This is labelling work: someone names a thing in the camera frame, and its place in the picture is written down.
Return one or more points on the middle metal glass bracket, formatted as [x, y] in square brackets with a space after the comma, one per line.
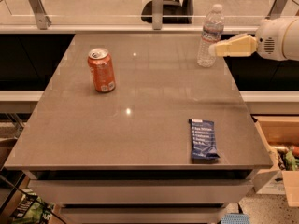
[157, 14]

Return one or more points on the green black snack bag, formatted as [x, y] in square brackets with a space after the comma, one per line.
[32, 210]

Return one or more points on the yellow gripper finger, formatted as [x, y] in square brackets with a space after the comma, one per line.
[237, 36]
[242, 47]

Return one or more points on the clear plastic water bottle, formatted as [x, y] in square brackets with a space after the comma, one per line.
[212, 30]

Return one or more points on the black office chair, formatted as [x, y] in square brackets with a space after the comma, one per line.
[177, 11]

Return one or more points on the lower grey drawer front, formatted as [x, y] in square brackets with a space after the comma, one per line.
[172, 215]

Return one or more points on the cardboard box with items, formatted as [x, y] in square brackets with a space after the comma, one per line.
[280, 136]

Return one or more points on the grey drawer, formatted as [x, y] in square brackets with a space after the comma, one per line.
[141, 191]
[172, 215]

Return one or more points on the metal glass bracket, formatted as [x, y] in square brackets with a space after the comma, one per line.
[157, 14]
[276, 9]
[43, 21]

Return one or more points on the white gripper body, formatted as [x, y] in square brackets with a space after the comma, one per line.
[268, 38]

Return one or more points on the blue snack bar wrapper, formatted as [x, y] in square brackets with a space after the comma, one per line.
[203, 140]

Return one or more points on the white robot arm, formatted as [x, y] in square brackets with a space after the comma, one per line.
[291, 40]

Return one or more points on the left metal glass bracket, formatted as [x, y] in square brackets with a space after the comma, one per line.
[43, 21]

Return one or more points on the right metal glass bracket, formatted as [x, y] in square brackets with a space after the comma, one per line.
[276, 9]

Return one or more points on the upper grey drawer front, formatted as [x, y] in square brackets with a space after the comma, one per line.
[141, 191]

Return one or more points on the orange soda can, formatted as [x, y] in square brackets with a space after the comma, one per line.
[101, 67]

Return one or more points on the blue perforated object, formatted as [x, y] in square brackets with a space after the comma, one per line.
[235, 219]

